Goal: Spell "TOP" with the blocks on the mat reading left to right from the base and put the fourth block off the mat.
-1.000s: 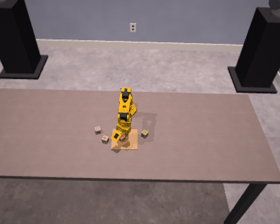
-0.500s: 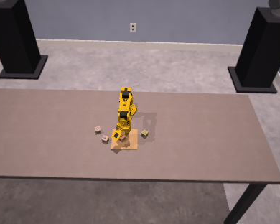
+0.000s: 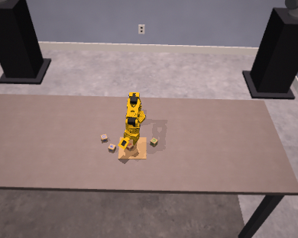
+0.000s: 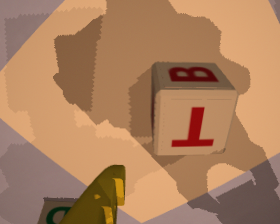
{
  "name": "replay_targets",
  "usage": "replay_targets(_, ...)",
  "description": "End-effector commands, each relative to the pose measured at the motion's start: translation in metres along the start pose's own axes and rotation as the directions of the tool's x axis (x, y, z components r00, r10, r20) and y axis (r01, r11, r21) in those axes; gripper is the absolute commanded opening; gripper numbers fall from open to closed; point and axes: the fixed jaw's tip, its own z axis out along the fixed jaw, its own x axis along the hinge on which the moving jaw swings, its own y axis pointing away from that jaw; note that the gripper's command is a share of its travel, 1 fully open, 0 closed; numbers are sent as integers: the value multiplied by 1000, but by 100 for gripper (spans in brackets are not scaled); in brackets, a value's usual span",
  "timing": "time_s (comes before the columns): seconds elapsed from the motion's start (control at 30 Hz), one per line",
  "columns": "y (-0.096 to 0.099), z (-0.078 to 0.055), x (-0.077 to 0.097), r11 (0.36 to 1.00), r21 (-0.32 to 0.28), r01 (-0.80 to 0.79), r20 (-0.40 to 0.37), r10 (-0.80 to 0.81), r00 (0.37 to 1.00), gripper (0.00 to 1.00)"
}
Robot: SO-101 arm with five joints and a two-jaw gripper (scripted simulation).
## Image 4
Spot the tan flat mat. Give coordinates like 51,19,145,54
0,0,280,223

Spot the wooden letter block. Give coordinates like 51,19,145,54
37,201,75,224
151,62,239,156

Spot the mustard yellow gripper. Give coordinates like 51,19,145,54
59,165,126,224

